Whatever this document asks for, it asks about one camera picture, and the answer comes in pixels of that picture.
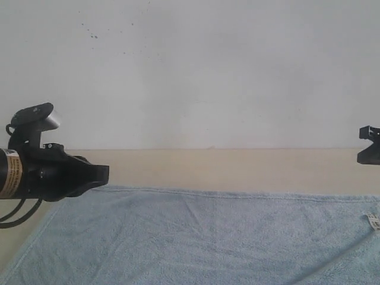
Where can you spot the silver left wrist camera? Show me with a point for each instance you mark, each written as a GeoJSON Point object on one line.
{"type": "Point", "coordinates": [51, 122]}

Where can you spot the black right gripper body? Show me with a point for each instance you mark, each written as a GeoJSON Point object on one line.
{"type": "Point", "coordinates": [370, 155]}

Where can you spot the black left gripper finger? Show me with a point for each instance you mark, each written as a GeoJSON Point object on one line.
{"type": "Point", "coordinates": [88, 176]}

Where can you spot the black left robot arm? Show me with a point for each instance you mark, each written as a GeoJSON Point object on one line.
{"type": "Point", "coordinates": [13, 173]}

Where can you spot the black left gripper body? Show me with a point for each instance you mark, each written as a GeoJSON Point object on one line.
{"type": "Point", "coordinates": [51, 174]}

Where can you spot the light blue fluffy towel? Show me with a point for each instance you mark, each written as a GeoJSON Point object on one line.
{"type": "Point", "coordinates": [117, 235]}

